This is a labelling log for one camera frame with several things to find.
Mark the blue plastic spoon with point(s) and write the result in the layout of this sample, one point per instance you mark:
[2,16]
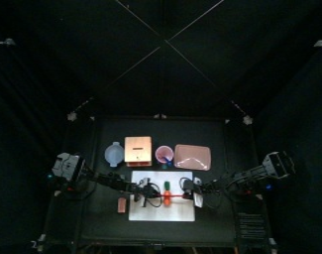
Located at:
[169,162]

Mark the red plastic cup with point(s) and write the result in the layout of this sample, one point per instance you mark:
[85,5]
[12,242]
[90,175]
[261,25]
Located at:
[164,152]

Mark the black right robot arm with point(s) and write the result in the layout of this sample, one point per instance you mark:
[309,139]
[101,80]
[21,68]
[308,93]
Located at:
[252,173]

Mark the wooden box with red drawer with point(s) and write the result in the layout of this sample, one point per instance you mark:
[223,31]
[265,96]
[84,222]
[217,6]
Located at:
[138,149]

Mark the red white striped block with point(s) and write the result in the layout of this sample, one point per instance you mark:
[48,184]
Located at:
[122,205]

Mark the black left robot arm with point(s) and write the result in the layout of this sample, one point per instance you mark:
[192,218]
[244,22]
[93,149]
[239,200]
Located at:
[97,177]

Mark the white cutting board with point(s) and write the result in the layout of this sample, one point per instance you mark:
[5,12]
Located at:
[161,213]

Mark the toy carrot piece with leaves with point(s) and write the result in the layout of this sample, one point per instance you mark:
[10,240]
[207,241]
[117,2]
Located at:
[168,186]

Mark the black label with white text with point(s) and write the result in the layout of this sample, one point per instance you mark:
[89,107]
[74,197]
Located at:
[252,228]

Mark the orange toy carrot tip piece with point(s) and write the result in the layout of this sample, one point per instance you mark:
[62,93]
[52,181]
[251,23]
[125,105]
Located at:
[168,201]

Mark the pink plastic tray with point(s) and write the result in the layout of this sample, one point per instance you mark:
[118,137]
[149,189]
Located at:
[193,155]

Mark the light blue toy pot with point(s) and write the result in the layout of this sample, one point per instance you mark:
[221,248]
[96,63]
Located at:
[114,153]

